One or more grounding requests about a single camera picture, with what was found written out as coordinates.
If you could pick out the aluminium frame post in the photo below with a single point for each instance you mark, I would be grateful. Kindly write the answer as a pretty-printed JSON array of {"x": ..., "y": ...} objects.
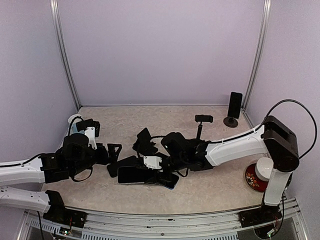
[
  {"x": 54, "y": 6},
  {"x": 258, "y": 53}
]

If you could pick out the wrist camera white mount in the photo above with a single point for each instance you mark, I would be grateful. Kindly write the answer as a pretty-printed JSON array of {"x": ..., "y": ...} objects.
[
  {"x": 92, "y": 131},
  {"x": 150, "y": 163}
]

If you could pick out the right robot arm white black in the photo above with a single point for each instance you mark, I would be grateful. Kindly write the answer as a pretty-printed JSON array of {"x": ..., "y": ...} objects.
[{"x": 270, "y": 137}]

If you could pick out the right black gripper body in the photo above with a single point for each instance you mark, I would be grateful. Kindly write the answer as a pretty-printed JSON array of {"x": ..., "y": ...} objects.
[{"x": 174, "y": 163}]

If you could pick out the centre black pole phone stand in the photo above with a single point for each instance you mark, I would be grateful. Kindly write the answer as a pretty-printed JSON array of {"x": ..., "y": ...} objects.
[{"x": 200, "y": 119}]

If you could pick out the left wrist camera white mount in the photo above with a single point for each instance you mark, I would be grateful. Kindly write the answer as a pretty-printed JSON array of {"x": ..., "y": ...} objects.
[{"x": 92, "y": 131}]

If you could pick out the light blue white cup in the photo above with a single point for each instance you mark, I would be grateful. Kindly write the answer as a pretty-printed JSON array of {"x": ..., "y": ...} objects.
[{"x": 73, "y": 120}]

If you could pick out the black folding phone stand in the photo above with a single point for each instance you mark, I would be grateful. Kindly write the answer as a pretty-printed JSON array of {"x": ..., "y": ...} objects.
[{"x": 143, "y": 145}]

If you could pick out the grey round-base phone stand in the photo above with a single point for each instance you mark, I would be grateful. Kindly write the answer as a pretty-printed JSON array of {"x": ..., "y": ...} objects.
[{"x": 230, "y": 122}]

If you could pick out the black phone blue edge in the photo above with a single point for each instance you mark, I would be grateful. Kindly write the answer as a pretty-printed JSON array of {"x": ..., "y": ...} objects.
[
  {"x": 163, "y": 179},
  {"x": 235, "y": 103}
]

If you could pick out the black phone lower left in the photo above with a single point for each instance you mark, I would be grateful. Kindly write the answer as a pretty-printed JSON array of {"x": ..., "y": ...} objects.
[{"x": 132, "y": 175}]

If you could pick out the red floral plate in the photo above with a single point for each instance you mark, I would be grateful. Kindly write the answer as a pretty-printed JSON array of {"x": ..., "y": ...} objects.
[{"x": 253, "y": 181}]

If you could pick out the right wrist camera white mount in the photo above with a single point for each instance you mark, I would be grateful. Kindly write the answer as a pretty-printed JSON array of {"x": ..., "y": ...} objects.
[{"x": 150, "y": 163}]

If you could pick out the left aluminium frame post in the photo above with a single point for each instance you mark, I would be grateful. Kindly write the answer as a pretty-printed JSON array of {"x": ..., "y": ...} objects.
[{"x": 54, "y": 6}]

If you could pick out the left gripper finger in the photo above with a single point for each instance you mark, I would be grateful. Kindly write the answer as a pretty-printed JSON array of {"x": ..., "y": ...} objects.
[
  {"x": 114, "y": 150},
  {"x": 112, "y": 157}
]

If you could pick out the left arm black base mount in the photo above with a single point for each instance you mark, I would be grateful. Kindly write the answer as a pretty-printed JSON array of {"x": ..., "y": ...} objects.
[{"x": 65, "y": 216}]

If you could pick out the front aluminium rail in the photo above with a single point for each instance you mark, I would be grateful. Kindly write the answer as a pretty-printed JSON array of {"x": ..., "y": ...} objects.
[{"x": 99, "y": 225}]

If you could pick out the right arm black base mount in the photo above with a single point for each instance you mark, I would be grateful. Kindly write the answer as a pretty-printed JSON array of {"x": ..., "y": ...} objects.
[{"x": 254, "y": 217}]

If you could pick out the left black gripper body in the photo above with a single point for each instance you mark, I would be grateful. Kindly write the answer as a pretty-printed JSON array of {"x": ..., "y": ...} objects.
[{"x": 102, "y": 159}]

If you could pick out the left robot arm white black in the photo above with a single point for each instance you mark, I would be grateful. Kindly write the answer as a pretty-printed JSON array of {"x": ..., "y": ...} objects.
[{"x": 76, "y": 155}]

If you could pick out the white bowl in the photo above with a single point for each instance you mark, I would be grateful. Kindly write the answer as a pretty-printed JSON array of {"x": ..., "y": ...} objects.
[{"x": 263, "y": 168}]

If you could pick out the black phone upper left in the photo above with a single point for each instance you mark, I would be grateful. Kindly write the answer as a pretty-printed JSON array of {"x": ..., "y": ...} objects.
[{"x": 126, "y": 162}]

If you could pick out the right aluminium frame post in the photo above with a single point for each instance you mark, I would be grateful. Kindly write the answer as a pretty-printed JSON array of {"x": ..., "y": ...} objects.
[{"x": 258, "y": 53}]

